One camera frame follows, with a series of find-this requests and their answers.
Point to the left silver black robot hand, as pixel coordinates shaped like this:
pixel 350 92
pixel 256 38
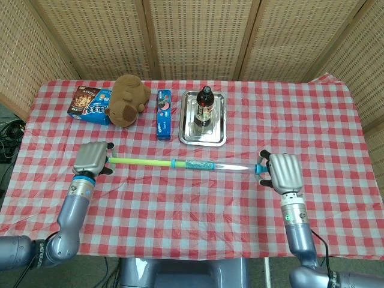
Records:
pixel 90 157

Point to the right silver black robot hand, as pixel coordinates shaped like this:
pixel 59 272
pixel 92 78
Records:
pixel 285 172

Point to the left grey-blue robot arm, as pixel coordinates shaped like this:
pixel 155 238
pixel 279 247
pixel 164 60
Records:
pixel 75 207

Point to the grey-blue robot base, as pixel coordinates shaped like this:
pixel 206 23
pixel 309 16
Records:
pixel 183 274

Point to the wide blue chocolate cookie box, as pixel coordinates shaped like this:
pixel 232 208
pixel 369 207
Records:
pixel 87 109

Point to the brown plush capybara toy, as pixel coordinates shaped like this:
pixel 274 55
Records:
pixel 126 102

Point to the stainless steel tray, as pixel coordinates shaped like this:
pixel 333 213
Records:
pixel 217 132

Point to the slim blue Oreo box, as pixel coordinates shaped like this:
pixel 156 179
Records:
pixel 163 120

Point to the white table leg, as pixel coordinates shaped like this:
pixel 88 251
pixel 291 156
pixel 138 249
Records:
pixel 267 273

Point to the red white checkered tablecloth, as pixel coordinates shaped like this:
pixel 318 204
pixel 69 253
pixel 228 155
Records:
pixel 192 216

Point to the dark drink bottle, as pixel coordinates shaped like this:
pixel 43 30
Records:
pixel 204 108

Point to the woven bamboo screen panel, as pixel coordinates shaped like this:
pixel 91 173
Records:
pixel 201 39
pixel 24 60
pixel 99 39
pixel 366 60
pixel 300 39

